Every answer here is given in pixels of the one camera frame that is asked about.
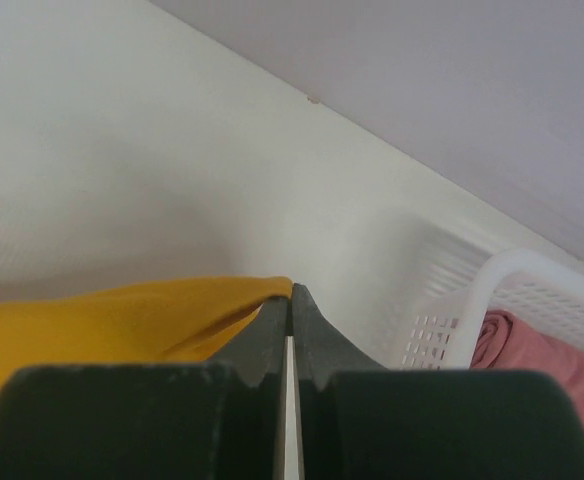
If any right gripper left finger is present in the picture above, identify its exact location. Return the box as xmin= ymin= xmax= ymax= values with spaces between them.
xmin=0 ymin=297 xmax=288 ymax=479

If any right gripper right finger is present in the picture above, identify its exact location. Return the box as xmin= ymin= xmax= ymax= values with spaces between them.
xmin=290 ymin=284 xmax=584 ymax=479

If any yellow t shirt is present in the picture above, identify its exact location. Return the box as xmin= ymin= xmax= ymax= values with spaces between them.
xmin=0 ymin=277 xmax=293 ymax=388

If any white plastic basket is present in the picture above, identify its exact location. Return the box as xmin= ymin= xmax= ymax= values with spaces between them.
xmin=392 ymin=249 xmax=584 ymax=370

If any pink rolled t shirt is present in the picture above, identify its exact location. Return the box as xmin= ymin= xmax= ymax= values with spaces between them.
xmin=470 ymin=310 xmax=584 ymax=425

